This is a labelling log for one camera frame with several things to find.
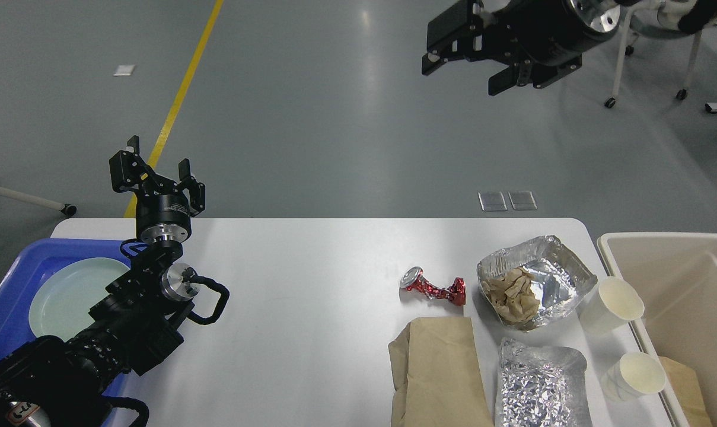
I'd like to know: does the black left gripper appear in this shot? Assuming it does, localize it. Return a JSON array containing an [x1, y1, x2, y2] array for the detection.
[[109, 135, 206, 244]]

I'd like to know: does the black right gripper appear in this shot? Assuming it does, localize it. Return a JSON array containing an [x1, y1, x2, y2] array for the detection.
[[421, 1, 621, 95]]

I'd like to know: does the light green plate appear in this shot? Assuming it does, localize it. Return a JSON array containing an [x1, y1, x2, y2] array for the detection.
[[28, 257, 129, 341]]

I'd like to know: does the white paper cup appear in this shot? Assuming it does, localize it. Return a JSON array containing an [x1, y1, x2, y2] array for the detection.
[[600, 352, 667, 402], [579, 278, 645, 336]]

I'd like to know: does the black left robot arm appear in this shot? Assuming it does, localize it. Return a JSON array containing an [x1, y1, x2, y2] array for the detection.
[[0, 136, 230, 426]]

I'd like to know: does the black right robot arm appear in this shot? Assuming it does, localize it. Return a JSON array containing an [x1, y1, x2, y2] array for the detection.
[[421, 1, 717, 109]]

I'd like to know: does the white floor marker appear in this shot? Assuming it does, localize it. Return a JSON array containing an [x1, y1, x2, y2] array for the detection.
[[113, 64, 136, 77]]

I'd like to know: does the left floor plate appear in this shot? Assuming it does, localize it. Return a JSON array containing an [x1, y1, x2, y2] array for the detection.
[[478, 191, 508, 212]]

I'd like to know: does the floor plate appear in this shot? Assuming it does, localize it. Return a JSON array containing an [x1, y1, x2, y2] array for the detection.
[[508, 191, 538, 211], [478, 191, 508, 212]]

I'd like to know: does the right floor plate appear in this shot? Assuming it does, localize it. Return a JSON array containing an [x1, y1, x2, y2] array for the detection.
[[508, 191, 538, 211]]

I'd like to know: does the white office chair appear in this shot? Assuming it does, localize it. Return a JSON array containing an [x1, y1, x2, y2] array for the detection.
[[603, 1, 717, 109]]

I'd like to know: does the white stand leg with caster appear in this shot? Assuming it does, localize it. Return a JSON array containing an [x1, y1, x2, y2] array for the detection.
[[0, 186, 77, 217]]

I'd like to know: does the blue plastic tray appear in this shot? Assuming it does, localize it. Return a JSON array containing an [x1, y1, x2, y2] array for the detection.
[[0, 238, 142, 398]]

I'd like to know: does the crushed red can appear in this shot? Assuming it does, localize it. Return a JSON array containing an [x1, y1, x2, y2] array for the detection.
[[399, 266, 467, 307]]

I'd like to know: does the crumpled brown paper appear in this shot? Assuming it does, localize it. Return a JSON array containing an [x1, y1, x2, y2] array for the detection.
[[481, 267, 540, 325]]

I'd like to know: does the beige plastic bin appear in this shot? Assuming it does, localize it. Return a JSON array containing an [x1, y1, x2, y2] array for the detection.
[[597, 232, 717, 426]]

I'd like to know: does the brown paper bag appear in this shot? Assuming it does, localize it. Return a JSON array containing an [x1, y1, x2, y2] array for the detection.
[[388, 317, 494, 426]]

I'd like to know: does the crumpled aluminium foil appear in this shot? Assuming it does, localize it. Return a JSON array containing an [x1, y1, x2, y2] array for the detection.
[[494, 338, 593, 426]]

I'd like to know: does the brown paper in bin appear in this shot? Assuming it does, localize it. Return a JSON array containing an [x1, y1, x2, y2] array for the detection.
[[659, 356, 713, 426]]

